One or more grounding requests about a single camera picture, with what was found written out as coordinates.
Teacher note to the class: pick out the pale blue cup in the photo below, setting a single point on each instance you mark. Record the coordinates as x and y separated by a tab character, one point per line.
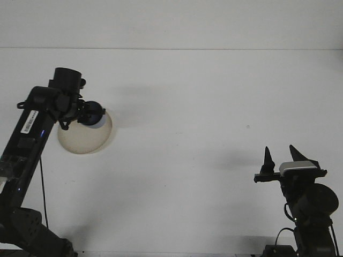
97	121

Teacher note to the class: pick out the pale round plate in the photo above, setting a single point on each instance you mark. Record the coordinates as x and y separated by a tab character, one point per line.
83	139

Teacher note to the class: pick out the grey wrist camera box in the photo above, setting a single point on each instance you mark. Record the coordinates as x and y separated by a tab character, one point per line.
298	167

